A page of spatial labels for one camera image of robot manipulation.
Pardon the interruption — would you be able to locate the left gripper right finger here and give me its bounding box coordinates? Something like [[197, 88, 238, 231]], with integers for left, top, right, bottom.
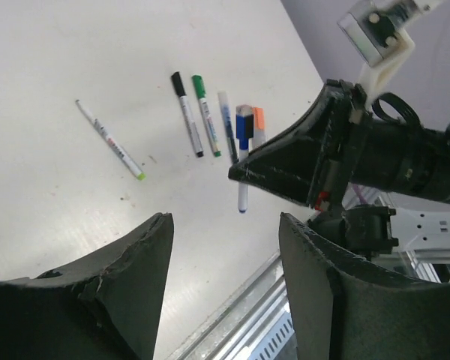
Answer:
[[279, 213, 450, 359]]

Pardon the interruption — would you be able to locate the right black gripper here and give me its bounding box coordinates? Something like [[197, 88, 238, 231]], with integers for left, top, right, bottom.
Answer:
[[227, 78, 374, 207]]

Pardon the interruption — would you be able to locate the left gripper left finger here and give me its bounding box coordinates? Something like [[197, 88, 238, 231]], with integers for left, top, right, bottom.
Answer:
[[0, 213, 174, 359]]

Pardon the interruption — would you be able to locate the orange pen cap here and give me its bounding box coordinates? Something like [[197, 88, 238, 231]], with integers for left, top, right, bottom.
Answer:
[[253, 106, 266, 131]]

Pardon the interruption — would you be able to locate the white pen blue tip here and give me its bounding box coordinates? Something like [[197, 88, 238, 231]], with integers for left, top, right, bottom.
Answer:
[[238, 138, 250, 214]]

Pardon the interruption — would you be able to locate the white pen clear cap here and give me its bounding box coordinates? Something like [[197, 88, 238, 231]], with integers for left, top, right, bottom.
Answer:
[[75, 100, 146, 181]]

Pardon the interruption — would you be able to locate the white marker green end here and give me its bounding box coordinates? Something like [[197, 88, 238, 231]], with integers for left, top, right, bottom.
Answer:
[[171, 71, 204, 158]]

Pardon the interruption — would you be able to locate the orange tip clear marker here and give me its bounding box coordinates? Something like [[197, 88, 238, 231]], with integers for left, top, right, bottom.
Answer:
[[252, 128, 266, 149]]

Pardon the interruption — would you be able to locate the blue white pen cap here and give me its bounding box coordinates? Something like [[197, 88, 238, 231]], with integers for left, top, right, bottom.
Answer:
[[235, 104, 254, 150]]

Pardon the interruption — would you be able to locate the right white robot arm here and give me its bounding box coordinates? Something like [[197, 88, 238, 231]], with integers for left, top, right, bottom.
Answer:
[[228, 80, 450, 257]]

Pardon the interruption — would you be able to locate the slotted cable duct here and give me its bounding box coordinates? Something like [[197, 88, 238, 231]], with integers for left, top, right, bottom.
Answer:
[[248, 312, 298, 360]]

